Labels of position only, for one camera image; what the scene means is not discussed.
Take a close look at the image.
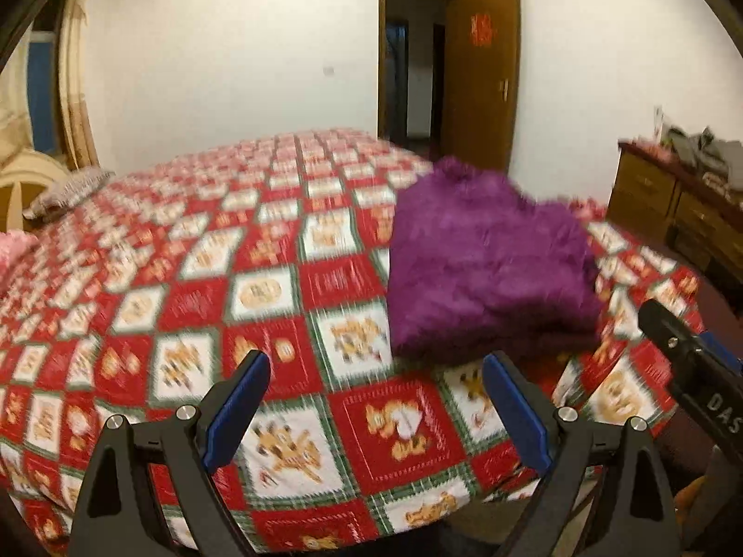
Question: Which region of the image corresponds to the dark brown bed base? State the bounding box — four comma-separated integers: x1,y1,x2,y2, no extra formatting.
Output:
639,232,743,477

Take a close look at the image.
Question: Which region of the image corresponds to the pile of grey clothes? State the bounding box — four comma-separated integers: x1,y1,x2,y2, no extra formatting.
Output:
662,126,743,198

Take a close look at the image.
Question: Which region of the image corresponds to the brown door frame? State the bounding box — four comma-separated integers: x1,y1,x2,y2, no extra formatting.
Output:
377,0,459,149

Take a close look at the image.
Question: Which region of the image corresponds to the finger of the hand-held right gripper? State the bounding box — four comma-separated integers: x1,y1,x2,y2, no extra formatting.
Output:
699,330,743,378
639,298,712,387

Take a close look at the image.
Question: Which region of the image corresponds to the purple hooded puffer jacket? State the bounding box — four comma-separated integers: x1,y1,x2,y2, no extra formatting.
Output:
386,156,605,363

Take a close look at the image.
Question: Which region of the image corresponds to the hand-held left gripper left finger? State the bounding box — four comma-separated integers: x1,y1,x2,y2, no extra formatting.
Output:
68,350,273,557

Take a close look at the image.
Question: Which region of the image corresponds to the window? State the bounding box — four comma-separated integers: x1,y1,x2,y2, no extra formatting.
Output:
26,32,62,155

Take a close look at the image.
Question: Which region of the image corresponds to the cream wooden headboard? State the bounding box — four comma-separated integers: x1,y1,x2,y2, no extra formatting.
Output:
0,151,71,233

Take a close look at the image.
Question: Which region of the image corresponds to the pink floral blanket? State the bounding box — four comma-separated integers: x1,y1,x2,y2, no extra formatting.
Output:
0,231,39,265

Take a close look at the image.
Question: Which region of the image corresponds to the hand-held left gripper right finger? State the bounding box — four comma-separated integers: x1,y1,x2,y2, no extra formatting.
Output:
483,351,680,557

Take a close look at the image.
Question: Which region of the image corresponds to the brown wooden door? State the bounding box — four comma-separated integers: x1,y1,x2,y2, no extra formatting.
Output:
441,0,521,172

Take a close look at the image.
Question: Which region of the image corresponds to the red checked printed bedsheet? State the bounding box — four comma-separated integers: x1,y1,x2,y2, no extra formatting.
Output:
0,128,703,557

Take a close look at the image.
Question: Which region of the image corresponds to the wooden dresser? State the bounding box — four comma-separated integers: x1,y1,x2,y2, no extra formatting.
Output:
606,140,743,279

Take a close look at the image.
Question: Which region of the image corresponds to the striped grey pillow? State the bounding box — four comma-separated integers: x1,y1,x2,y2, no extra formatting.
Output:
23,167,117,221

